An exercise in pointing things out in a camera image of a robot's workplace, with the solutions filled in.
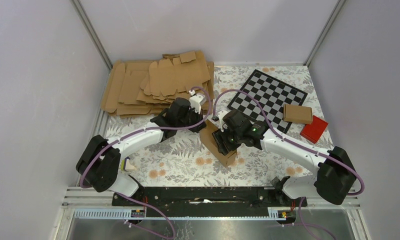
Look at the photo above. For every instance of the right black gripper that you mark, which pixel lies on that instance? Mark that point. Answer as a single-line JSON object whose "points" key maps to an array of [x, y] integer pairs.
{"points": [[220, 137]]}

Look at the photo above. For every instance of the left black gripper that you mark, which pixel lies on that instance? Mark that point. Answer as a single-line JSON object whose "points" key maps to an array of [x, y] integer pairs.
{"points": [[197, 114]]}

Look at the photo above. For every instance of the brown cardboard box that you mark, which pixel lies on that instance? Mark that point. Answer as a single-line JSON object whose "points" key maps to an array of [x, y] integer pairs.
{"points": [[206, 137]]}

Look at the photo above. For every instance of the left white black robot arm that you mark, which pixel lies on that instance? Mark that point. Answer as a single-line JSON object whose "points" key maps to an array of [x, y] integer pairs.
{"points": [[99, 165]]}

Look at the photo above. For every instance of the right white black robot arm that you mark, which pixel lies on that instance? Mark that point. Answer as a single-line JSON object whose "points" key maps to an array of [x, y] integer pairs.
{"points": [[331, 171]]}

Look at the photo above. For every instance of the folded small cardboard box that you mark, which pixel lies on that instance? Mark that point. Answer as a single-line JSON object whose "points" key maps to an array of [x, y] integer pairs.
{"points": [[297, 114]]}

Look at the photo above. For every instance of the red box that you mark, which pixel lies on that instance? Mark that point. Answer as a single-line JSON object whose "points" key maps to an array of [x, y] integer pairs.
{"points": [[313, 131]]}

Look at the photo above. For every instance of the stack of cardboard blanks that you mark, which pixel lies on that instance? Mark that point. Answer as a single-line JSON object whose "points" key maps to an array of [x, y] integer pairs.
{"points": [[141, 87]]}

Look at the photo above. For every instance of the floral table mat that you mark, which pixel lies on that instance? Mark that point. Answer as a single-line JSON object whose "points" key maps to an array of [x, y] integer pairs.
{"points": [[183, 161]]}

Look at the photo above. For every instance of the black white checkerboard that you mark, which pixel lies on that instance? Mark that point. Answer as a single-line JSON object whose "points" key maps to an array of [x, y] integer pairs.
{"points": [[272, 94]]}

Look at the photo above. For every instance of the yellow green small object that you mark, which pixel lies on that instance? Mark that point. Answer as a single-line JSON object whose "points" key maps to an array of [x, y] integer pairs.
{"points": [[123, 165]]}

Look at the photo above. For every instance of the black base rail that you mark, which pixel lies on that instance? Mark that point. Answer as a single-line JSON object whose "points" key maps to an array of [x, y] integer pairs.
{"points": [[217, 198]]}

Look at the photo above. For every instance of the perforated metal cable tray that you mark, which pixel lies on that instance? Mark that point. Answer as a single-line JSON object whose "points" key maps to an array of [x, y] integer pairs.
{"points": [[263, 213]]}

